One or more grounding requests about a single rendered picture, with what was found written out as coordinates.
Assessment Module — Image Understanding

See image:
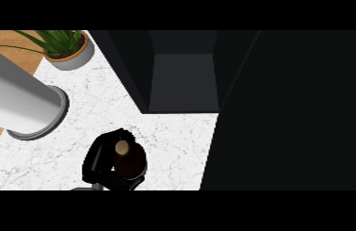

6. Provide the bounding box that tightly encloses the green plant in grey pot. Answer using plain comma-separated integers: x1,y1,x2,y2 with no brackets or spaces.
0,29,98,72

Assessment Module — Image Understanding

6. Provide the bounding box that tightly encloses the dark wine bottle with cork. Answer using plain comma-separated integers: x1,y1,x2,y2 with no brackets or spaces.
113,140,150,181

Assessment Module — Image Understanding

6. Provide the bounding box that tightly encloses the white cylindrical canister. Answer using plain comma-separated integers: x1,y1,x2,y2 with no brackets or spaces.
0,53,71,141

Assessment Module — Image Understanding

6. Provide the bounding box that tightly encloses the dark grey cabinet door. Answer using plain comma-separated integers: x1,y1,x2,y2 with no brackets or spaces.
200,29,356,191

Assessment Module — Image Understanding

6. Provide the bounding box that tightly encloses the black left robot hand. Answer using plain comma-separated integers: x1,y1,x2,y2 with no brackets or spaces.
82,127,142,191

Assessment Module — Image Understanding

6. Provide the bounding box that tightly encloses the dark grey open cabinet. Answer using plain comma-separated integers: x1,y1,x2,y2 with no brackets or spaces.
88,29,262,115

